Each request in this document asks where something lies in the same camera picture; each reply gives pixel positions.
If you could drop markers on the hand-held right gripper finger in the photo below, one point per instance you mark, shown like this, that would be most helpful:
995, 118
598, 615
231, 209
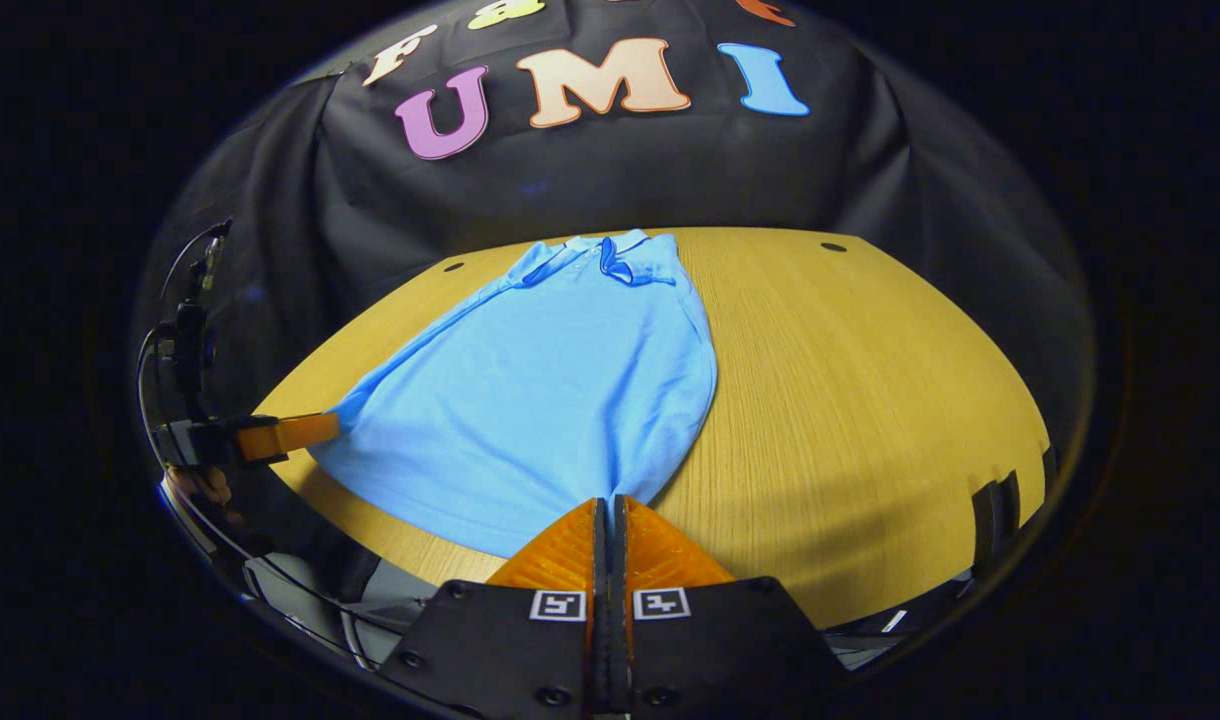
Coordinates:
600, 550
620, 550

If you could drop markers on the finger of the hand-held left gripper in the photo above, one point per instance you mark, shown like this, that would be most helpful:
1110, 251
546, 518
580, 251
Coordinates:
290, 434

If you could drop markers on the light blue polo T-shirt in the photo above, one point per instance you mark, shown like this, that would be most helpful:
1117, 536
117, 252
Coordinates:
550, 400

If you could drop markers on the black backdrop cloth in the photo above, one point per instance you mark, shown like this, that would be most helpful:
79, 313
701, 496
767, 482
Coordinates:
590, 190

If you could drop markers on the black chair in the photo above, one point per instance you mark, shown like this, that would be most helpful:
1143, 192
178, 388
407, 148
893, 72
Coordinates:
995, 520

